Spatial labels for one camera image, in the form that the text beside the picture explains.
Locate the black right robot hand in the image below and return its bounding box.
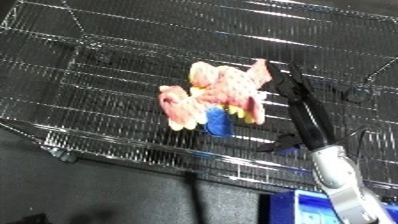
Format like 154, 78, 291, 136
255, 60, 338, 154

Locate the pink orange plush toy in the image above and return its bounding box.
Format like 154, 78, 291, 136
156, 58, 274, 138

